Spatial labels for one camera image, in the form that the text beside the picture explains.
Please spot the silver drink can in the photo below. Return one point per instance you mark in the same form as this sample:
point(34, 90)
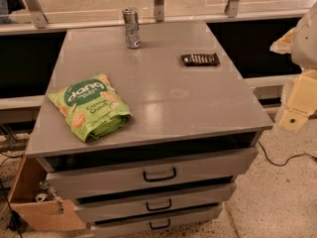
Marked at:
point(131, 20)

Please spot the grey drawer cabinet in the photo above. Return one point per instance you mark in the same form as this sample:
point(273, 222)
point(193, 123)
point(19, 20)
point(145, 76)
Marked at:
point(176, 110)

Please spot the brown cardboard box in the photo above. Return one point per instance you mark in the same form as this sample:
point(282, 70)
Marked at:
point(48, 215)

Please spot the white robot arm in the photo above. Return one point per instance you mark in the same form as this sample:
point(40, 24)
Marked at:
point(301, 43)

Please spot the dark chocolate rxbar wrapper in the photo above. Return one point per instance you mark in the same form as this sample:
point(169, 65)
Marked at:
point(200, 60)

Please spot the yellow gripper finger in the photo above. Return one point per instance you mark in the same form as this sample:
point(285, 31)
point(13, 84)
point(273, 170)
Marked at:
point(301, 103)
point(284, 44)

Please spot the right metal railing post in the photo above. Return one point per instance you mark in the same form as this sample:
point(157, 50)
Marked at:
point(231, 9)

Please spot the top grey drawer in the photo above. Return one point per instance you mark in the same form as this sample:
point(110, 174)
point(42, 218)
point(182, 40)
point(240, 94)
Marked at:
point(153, 173)

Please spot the grey drawer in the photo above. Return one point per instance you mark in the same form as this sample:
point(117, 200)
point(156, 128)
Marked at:
point(154, 202)
point(156, 222)
point(153, 173)

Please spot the bottom grey drawer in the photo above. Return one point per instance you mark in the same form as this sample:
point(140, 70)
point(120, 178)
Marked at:
point(156, 222)

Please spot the middle grey drawer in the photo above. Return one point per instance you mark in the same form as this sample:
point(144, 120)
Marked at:
point(154, 202)

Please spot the green dang chips bag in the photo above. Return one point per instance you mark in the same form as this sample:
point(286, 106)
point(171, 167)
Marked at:
point(91, 107)

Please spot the middle metal railing post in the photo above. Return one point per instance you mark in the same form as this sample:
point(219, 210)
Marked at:
point(159, 10)

